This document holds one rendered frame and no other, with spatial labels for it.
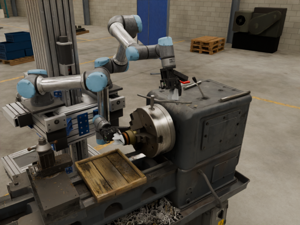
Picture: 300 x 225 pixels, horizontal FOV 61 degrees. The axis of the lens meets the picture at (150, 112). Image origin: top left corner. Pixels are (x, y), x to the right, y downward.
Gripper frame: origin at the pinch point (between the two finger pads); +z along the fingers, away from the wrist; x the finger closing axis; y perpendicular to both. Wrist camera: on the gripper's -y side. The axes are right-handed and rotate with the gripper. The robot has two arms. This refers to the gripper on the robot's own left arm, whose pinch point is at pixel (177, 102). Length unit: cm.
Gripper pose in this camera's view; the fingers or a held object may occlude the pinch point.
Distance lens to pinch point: 141.5
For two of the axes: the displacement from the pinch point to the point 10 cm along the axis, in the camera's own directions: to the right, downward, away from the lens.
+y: -8.3, 2.2, -5.0
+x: 5.2, 0.4, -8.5
